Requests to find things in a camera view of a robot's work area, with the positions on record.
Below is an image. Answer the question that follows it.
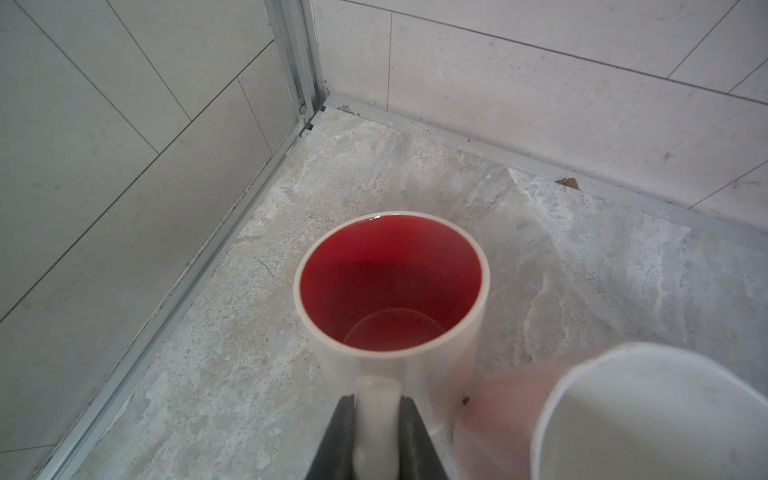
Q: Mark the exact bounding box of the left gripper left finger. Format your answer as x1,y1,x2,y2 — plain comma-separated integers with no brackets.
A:
305,395,355,480

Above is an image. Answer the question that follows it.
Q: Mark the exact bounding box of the pink mug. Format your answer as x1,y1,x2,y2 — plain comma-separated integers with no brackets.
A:
453,343,767,479

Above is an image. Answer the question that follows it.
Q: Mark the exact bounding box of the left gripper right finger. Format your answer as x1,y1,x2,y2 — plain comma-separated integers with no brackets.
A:
398,396,448,480

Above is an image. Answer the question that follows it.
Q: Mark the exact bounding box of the white mug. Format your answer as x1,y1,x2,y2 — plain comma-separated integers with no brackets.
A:
293,211,490,479

